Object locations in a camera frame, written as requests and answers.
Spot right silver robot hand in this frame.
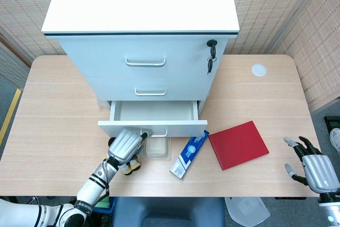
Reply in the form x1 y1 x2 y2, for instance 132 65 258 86
283 136 340 194

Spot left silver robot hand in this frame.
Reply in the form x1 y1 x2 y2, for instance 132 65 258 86
107 128 154 165

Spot white top drawer with key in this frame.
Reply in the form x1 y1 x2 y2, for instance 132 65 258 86
57 36 229 78

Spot black keys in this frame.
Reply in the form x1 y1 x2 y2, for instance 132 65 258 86
206 39 218 75

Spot white drawer cabinet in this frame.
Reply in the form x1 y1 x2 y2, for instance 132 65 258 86
41 0 240 117

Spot black-headed plush doll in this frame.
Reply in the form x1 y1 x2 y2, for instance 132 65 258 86
107 136 143 176

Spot white shoe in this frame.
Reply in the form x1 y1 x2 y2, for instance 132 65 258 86
329 128 340 156

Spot beige plastic food container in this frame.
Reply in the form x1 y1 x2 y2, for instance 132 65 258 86
142 136 172 162

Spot green plastic item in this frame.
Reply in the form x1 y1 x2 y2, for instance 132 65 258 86
94 197 111 209

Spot blue toothpaste box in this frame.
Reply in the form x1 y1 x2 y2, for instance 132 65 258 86
169 130 210 180

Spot blue chair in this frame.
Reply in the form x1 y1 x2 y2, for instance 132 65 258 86
111 197 226 227

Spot translucent white plastic cover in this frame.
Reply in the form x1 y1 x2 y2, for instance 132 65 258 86
224 197 271 227

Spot red notebook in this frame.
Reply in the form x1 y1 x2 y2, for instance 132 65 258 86
208 120 270 171

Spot white round desk grommet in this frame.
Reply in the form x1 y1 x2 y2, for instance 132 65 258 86
251 63 267 77

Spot yellow floor tape strip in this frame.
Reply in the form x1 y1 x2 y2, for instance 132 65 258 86
0 88 22 146

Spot black frame object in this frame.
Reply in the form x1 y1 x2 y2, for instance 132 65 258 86
323 116 340 132

